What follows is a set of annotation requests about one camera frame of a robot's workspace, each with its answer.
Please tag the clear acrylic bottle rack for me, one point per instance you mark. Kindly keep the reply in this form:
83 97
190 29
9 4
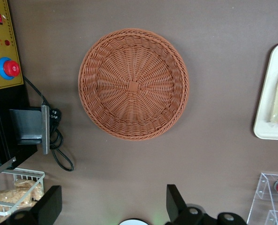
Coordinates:
260 187

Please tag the round brown wicker basket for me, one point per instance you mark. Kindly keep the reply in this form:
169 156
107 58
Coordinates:
134 86

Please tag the red emergency stop button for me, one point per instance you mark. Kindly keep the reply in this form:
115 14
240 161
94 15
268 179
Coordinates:
11 68

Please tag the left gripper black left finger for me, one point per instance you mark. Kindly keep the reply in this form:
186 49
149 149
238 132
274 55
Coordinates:
50 204

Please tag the beige plastic tray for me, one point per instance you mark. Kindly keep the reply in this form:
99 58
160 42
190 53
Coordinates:
263 112

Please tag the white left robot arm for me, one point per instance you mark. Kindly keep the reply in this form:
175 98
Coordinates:
134 222

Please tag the black yellow control box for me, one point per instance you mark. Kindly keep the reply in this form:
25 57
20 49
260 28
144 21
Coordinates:
2 105

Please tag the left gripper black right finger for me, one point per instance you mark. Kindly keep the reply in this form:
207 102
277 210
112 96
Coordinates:
174 204

